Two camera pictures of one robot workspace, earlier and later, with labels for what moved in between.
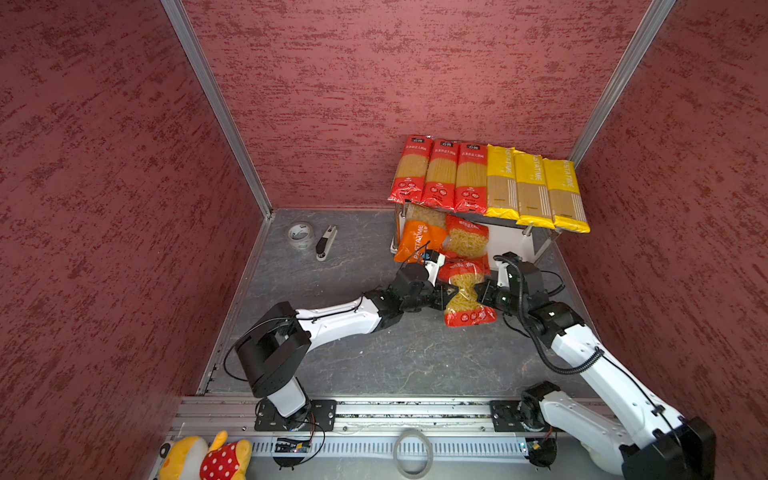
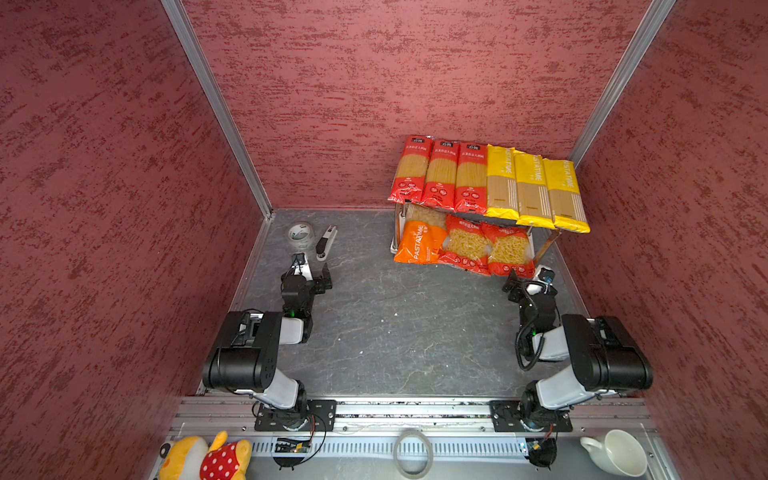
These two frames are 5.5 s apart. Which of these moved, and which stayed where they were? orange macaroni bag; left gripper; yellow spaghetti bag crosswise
Moved: left gripper
Stayed: yellow spaghetti bag crosswise; orange macaroni bag
